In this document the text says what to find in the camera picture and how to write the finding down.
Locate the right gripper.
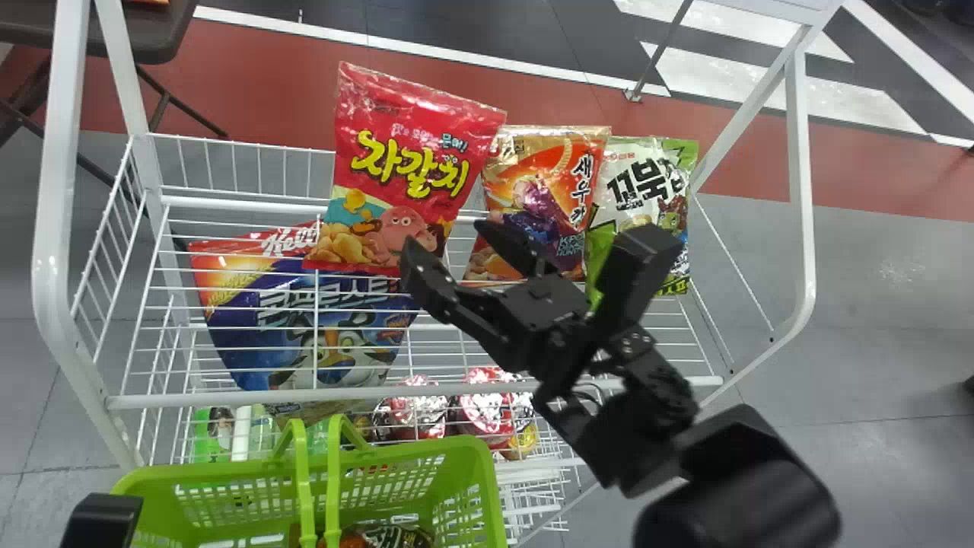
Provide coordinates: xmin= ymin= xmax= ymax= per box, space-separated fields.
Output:
xmin=398 ymin=218 xmax=603 ymax=383

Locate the orange snack packet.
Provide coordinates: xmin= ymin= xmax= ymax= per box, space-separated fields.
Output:
xmin=462 ymin=124 xmax=611 ymax=284

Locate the red snack packet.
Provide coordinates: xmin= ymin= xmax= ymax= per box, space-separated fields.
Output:
xmin=303 ymin=61 xmax=508 ymax=277

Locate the blue cereal bag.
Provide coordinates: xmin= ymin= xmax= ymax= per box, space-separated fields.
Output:
xmin=188 ymin=221 xmax=420 ymax=393

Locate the green snack packet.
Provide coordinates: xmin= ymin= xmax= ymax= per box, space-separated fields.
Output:
xmin=584 ymin=135 xmax=699 ymax=310

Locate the green basket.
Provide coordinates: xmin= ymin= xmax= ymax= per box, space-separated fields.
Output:
xmin=110 ymin=415 xmax=509 ymax=548

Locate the black snack packet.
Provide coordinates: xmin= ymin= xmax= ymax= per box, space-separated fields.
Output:
xmin=320 ymin=523 xmax=434 ymax=548

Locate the dark side table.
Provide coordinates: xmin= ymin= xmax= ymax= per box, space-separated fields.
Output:
xmin=0 ymin=0 xmax=230 ymax=188

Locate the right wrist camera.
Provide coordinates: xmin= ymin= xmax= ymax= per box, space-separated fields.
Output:
xmin=590 ymin=222 xmax=686 ymax=340

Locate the white wire rack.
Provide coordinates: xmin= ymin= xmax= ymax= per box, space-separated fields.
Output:
xmin=30 ymin=0 xmax=845 ymax=546

